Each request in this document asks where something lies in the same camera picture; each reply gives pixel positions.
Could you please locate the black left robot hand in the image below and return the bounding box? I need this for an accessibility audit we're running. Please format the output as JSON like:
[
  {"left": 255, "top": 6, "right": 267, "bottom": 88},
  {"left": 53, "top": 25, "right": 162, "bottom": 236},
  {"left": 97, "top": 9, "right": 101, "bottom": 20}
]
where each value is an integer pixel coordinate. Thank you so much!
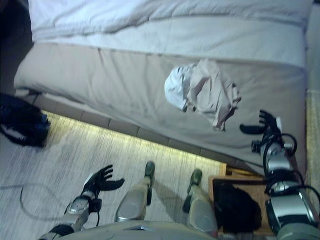
[{"left": 83, "top": 164, "right": 125, "bottom": 198}]

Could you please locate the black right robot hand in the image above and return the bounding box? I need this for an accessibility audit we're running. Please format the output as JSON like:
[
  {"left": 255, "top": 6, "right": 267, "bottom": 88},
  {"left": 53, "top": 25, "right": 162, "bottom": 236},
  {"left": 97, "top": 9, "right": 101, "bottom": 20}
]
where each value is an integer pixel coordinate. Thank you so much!
[{"left": 239, "top": 109, "right": 283, "bottom": 138}]

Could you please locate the beige garment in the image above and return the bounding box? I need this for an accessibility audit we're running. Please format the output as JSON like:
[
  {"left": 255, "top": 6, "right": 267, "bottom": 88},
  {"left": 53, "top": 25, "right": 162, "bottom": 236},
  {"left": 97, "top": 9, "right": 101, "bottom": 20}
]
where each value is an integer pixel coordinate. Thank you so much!
[{"left": 186, "top": 58, "right": 242, "bottom": 132}]

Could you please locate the dark navy garment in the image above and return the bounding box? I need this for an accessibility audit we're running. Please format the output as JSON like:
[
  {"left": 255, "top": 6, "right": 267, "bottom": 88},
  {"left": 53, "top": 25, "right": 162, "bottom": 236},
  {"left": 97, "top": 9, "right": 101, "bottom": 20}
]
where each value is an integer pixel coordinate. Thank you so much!
[{"left": 214, "top": 183, "right": 263, "bottom": 233}]

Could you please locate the brown wicker basket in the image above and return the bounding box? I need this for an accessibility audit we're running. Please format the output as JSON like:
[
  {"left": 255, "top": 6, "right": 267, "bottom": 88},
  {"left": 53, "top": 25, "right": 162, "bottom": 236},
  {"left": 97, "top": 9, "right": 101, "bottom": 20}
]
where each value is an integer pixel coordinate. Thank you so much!
[{"left": 207, "top": 162, "right": 276, "bottom": 236}]

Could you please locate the silver left robot leg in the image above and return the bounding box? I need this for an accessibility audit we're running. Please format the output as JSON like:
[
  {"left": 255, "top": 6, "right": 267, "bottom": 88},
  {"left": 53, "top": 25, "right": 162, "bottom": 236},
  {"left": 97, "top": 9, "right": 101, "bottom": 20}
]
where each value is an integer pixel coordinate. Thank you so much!
[{"left": 114, "top": 161, "right": 156, "bottom": 223}]

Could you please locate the silver robot leg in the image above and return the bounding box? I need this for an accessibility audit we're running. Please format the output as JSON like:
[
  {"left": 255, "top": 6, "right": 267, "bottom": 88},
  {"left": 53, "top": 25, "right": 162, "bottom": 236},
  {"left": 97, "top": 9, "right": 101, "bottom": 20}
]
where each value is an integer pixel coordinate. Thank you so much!
[
  {"left": 114, "top": 161, "right": 156, "bottom": 223},
  {"left": 182, "top": 168, "right": 218, "bottom": 236}
]

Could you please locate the silver robot torso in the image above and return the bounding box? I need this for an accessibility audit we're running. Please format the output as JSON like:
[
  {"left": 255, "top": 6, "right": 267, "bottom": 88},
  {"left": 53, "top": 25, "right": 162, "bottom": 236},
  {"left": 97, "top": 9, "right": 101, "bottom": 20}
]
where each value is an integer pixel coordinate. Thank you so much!
[{"left": 39, "top": 221, "right": 221, "bottom": 240}]

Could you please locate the black bag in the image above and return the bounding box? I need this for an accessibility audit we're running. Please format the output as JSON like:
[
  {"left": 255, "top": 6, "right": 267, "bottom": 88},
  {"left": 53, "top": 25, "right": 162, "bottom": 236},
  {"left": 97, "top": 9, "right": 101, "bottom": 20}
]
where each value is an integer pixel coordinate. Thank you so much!
[{"left": 0, "top": 92, "right": 51, "bottom": 148}]

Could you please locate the silver right robot leg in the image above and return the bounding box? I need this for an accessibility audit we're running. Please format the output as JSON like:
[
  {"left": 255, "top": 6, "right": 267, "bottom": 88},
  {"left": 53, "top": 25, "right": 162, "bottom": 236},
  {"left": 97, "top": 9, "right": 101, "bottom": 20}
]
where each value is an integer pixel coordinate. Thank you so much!
[{"left": 182, "top": 168, "right": 218, "bottom": 236}]

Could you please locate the white garment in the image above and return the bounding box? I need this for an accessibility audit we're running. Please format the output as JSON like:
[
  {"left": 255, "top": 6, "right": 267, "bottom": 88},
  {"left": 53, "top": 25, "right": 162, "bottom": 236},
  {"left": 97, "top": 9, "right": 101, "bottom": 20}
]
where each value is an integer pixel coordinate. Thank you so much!
[{"left": 164, "top": 64, "right": 198, "bottom": 111}]

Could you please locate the white duvet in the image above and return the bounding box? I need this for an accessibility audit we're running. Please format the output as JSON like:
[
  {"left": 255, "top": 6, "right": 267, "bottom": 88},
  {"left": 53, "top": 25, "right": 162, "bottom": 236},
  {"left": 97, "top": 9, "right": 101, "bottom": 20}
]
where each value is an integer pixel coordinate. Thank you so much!
[{"left": 28, "top": 0, "right": 313, "bottom": 43}]

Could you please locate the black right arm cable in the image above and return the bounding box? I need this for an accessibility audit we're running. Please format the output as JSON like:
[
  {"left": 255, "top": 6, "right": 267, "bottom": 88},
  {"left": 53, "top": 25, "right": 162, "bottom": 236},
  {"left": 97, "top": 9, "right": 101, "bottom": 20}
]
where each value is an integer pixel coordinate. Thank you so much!
[{"left": 262, "top": 133, "right": 320, "bottom": 201}]

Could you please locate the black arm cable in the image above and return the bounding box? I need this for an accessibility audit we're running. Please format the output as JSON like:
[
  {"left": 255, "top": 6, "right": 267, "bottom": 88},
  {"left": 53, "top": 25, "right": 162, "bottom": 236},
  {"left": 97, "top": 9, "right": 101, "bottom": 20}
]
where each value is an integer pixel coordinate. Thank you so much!
[
  {"left": 91, "top": 198, "right": 103, "bottom": 227},
  {"left": 262, "top": 133, "right": 320, "bottom": 201}
]

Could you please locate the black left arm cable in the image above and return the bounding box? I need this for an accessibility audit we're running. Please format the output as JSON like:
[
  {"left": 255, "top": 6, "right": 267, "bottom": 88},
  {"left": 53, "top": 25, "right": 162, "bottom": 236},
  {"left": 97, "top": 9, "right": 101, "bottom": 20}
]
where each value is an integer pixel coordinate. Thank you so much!
[{"left": 91, "top": 198, "right": 103, "bottom": 227}]

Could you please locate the tan padded bed frame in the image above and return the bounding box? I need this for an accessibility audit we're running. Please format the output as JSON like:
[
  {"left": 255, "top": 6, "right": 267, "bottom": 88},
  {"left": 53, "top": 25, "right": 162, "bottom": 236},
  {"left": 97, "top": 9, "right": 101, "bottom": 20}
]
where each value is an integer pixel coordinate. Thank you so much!
[{"left": 14, "top": 87, "right": 266, "bottom": 176}]

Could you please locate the thin black floor cable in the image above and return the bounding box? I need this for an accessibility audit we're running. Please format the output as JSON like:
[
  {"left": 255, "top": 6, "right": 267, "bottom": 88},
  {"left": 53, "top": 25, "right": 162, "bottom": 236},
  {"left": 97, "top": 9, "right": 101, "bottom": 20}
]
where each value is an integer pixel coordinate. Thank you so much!
[{"left": 0, "top": 183, "right": 66, "bottom": 221}]

